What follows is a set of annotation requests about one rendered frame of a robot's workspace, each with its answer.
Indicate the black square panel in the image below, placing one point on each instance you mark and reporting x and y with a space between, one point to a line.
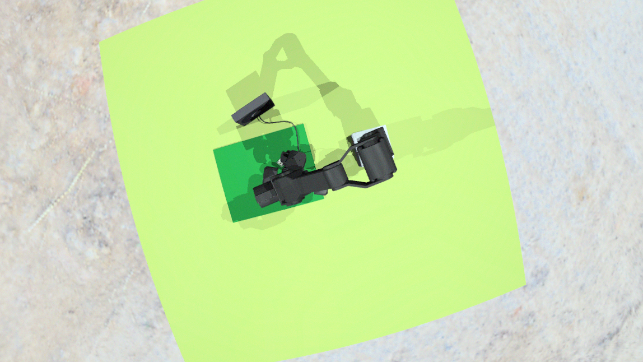
253 110

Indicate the green circuit board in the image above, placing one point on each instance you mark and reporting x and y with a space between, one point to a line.
241 167

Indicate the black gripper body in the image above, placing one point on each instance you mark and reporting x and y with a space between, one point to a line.
272 171

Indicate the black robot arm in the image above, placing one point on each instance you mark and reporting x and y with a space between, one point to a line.
292 185

